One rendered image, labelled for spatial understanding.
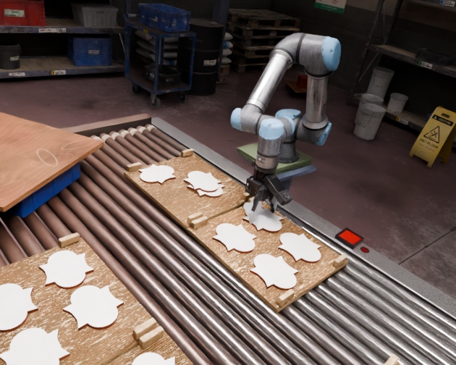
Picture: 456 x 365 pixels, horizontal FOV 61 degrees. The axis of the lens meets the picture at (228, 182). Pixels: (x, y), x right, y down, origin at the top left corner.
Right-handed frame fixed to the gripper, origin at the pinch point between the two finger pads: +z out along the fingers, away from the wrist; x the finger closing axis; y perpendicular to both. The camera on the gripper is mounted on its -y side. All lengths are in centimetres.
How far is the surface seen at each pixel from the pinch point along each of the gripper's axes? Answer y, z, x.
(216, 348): -29, 5, 46
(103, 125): 91, -8, 15
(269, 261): -16.4, 1.6, 14.3
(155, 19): 322, -27, -161
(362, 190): 69, 90, -227
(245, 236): -3.7, 0.5, 12.7
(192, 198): 24.2, -0.9, 13.5
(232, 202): 14.3, 0.0, 1.8
